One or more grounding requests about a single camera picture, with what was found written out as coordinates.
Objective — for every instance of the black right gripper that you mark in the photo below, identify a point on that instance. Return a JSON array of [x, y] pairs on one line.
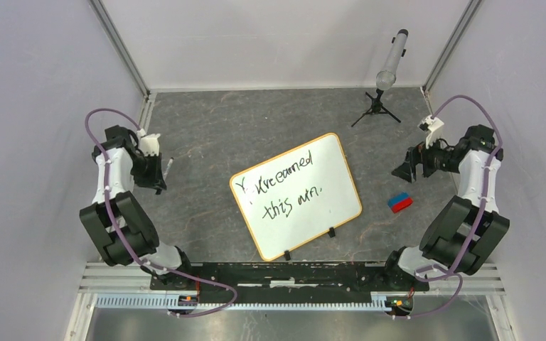
[[415, 155]]

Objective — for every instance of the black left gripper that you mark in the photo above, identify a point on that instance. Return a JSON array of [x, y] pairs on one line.
[[155, 180]]

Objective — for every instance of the white whiteboard marker pen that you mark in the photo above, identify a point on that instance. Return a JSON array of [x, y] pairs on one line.
[[168, 168]]

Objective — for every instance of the silver microphone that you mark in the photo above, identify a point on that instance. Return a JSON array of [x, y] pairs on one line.
[[387, 76]]

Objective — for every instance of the white whiteboard with yellow frame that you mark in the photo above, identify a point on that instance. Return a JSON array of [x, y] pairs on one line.
[[297, 196]]

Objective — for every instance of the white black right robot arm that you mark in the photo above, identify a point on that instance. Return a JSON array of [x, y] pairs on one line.
[[469, 227]]

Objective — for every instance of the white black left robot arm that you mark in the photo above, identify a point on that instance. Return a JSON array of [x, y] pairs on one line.
[[118, 226]]

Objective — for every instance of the black microphone tripod stand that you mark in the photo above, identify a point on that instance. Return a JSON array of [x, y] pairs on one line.
[[376, 107]]

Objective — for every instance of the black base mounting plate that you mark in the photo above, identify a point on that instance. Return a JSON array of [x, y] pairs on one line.
[[289, 282]]

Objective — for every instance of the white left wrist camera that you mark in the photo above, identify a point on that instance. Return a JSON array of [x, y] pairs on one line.
[[148, 144]]

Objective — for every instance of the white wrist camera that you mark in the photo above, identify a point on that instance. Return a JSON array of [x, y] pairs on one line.
[[433, 127], [148, 144]]

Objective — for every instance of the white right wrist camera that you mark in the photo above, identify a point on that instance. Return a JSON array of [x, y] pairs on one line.
[[433, 127]]

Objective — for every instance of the white toothed cable rail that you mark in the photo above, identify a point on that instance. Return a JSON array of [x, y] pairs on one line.
[[178, 303]]

